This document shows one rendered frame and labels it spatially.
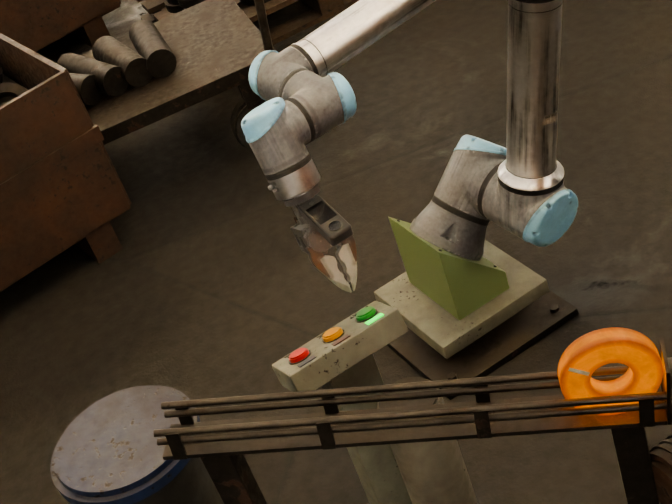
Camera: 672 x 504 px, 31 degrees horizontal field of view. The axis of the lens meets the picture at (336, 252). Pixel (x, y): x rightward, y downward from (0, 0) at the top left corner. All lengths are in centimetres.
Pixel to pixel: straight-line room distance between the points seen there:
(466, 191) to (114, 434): 99
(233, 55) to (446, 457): 211
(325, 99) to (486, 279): 89
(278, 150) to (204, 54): 199
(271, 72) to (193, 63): 180
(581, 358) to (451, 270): 107
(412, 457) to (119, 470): 60
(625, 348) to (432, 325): 118
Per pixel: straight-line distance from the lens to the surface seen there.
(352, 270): 223
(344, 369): 220
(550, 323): 301
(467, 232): 288
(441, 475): 226
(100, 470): 248
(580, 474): 269
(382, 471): 244
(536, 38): 254
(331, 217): 215
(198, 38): 424
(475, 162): 285
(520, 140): 267
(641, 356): 184
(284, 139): 215
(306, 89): 221
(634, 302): 306
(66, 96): 366
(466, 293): 291
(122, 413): 257
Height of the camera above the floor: 200
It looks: 35 degrees down
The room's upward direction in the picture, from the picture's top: 20 degrees counter-clockwise
